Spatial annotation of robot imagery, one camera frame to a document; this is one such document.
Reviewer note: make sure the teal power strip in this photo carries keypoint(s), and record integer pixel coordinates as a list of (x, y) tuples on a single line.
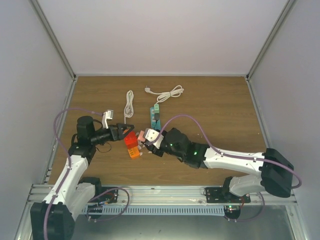
[(154, 125)]

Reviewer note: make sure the pink charger cube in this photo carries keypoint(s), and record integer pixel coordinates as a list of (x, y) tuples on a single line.
[(140, 136)]

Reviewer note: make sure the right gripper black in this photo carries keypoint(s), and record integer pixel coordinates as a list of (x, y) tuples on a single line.
[(153, 148)]

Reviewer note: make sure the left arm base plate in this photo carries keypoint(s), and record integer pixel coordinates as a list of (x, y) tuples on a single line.
[(105, 195)]

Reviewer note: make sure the right aluminium frame post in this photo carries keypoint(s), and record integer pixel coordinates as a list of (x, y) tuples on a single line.
[(271, 36)]

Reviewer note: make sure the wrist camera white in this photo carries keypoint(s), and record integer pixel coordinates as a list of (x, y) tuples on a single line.
[(153, 138), (108, 117)]

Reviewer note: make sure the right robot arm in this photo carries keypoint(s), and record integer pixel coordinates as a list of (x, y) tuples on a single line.
[(266, 171)]

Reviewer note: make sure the left aluminium frame post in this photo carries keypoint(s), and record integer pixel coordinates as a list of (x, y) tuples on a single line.
[(45, 23)]

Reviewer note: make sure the orange power strip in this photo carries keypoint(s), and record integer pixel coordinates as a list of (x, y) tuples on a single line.
[(134, 152)]

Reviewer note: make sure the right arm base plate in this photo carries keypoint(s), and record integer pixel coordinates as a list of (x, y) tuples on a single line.
[(219, 195)]

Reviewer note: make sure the grey slotted cable duct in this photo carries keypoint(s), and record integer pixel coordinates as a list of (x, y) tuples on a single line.
[(163, 210)]

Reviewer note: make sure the black charger adapter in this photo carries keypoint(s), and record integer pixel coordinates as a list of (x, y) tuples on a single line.
[(156, 117)]

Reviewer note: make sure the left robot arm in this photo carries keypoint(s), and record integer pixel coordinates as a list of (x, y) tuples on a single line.
[(54, 218)]

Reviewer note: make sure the aluminium frame post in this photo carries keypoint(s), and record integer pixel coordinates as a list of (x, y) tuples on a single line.
[(45, 23), (271, 36)]

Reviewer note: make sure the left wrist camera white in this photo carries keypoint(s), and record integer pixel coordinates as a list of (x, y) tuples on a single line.
[(108, 117)]

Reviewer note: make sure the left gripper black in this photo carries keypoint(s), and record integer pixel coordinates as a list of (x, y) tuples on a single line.
[(119, 134)]

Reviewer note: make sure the aluminium front rail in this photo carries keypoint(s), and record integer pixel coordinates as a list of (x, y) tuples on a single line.
[(171, 195)]

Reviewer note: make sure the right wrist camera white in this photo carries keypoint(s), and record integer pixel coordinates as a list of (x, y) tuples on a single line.
[(153, 138)]

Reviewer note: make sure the red charger cube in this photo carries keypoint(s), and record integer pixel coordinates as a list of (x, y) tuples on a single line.
[(131, 140)]

